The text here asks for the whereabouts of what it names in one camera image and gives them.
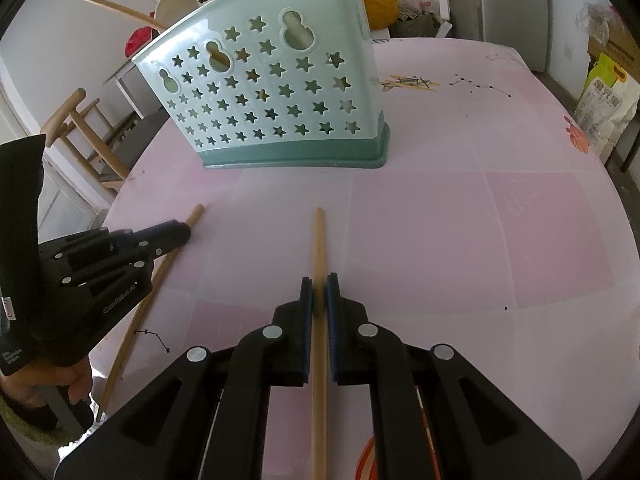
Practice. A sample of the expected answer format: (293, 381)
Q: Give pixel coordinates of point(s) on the grey refrigerator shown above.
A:
(519, 24)

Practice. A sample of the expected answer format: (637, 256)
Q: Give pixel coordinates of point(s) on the white rice paddle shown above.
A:
(169, 12)

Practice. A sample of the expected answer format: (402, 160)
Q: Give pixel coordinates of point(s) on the cardboard box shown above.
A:
(609, 35)

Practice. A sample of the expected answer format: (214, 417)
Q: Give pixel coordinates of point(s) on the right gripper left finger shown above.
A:
(276, 355)

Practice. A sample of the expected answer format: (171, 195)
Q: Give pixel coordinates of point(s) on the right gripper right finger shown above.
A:
(365, 354)

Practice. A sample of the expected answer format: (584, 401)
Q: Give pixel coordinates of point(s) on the white frame side table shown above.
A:
(129, 82)

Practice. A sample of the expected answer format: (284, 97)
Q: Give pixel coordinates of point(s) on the mint green utensil basket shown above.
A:
(275, 83)

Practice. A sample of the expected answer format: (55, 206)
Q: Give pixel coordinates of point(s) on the yellow green rice bag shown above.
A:
(608, 103)

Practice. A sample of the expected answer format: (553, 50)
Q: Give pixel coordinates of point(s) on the red plastic bag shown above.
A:
(138, 39)

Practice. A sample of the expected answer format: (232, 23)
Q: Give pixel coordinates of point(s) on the person left hand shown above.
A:
(23, 386)

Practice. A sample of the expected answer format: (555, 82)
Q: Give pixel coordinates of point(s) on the wooden chair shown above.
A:
(107, 152)

